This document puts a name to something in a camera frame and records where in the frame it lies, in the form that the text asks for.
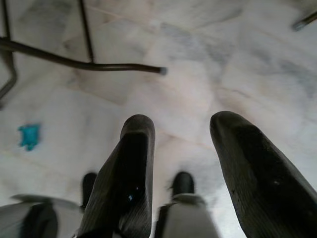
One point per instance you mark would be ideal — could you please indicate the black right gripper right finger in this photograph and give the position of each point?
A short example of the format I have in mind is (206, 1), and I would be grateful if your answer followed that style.
(262, 173)

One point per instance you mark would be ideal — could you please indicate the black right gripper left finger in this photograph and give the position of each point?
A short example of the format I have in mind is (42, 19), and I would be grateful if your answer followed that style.
(128, 178)

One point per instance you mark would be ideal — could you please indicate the teal floor marker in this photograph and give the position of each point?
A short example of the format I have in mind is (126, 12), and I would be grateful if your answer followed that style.
(29, 137)

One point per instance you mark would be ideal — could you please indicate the grey capped chair leg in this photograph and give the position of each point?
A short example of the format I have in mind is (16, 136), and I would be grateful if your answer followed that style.
(304, 21)

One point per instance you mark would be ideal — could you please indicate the dark metal chair frame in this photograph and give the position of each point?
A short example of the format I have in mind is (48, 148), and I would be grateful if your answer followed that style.
(74, 62)

